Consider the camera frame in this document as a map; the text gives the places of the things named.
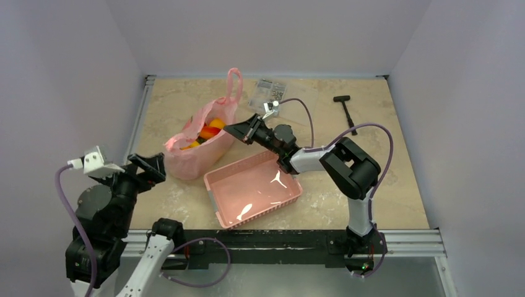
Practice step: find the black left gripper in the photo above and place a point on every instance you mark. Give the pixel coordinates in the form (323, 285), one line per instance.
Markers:
(153, 165)

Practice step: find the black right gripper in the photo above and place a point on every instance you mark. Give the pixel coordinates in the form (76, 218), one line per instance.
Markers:
(253, 130)

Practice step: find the pink plastic bag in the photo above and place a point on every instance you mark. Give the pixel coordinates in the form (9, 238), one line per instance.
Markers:
(203, 141)

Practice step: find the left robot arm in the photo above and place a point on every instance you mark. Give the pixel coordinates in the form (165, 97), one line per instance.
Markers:
(102, 221)

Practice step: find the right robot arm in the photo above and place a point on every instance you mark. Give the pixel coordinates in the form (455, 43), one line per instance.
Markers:
(355, 173)

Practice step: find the orange fake fruit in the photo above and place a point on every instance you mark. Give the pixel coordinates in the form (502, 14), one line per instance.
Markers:
(217, 123)

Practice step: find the red fake fruit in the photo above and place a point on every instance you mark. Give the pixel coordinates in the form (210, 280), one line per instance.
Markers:
(207, 132)

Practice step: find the yellow fake banana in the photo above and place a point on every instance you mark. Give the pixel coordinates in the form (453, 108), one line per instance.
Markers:
(192, 145)

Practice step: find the pink plastic basket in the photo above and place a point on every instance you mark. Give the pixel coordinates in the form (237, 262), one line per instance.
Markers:
(250, 188)

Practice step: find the black hammer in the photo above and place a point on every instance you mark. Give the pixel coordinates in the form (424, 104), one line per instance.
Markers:
(343, 99)

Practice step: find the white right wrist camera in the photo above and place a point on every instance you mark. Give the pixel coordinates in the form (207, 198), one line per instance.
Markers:
(271, 109)

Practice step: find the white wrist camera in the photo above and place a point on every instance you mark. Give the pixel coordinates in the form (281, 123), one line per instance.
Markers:
(271, 109)
(95, 164)

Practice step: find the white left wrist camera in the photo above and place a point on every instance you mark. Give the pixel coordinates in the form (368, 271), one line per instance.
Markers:
(95, 164)

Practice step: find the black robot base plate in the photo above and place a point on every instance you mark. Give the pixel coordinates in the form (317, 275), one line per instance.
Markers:
(296, 247)

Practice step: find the aluminium table frame rail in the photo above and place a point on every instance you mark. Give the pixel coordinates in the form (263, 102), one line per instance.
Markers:
(320, 201)

